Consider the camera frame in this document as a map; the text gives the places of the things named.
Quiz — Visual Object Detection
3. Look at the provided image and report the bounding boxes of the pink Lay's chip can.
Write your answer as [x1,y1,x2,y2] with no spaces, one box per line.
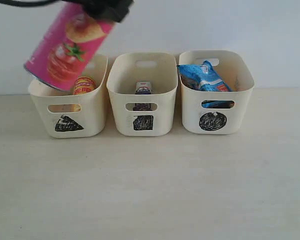
[24,3,115,92]

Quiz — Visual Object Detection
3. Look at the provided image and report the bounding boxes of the yellow Lay's chip can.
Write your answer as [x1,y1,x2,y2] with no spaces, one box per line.
[72,76,96,96]

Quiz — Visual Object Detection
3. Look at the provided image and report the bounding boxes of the white blue milk carton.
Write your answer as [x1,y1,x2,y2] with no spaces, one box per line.
[135,81,153,95]

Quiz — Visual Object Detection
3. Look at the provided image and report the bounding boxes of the blue noodle packet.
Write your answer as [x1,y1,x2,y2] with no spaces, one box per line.
[177,59,235,110]

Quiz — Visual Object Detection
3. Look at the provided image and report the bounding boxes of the dark purple juice carton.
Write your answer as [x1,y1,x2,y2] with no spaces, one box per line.
[133,103,152,111]

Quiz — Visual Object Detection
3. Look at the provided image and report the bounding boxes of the cream bin with square mark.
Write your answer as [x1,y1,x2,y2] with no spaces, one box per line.
[106,52,178,137]

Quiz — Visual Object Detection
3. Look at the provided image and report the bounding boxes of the cream bin with triangle mark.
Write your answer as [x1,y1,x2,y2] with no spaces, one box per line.
[28,54,110,139]

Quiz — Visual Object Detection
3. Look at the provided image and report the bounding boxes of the cream bin with circle mark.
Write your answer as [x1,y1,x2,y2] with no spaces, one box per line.
[178,50,255,135]

